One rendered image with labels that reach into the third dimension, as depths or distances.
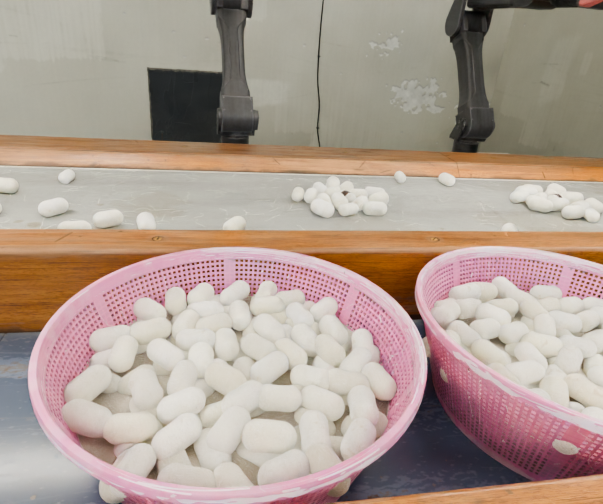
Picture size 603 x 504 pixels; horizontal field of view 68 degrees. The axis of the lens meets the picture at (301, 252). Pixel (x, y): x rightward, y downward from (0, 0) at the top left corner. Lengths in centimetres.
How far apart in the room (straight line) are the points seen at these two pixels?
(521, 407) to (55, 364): 31
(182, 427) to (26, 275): 26
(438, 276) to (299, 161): 42
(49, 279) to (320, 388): 29
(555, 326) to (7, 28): 259
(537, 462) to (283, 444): 19
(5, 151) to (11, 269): 40
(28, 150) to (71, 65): 184
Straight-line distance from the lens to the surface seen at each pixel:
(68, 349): 37
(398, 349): 36
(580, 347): 46
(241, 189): 71
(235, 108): 101
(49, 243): 49
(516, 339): 44
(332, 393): 32
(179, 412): 32
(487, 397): 36
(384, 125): 293
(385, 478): 37
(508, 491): 28
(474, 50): 130
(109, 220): 57
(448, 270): 49
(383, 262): 49
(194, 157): 81
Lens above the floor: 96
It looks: 26 degrees down
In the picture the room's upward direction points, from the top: 5 degrees clockwise
